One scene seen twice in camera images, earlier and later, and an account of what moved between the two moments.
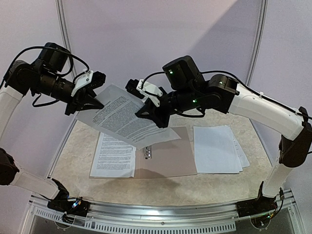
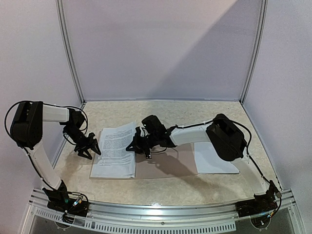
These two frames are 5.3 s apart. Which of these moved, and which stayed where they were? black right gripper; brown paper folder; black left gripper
Moved: black left gripper; black right gripper
Stayed: brown paper folder
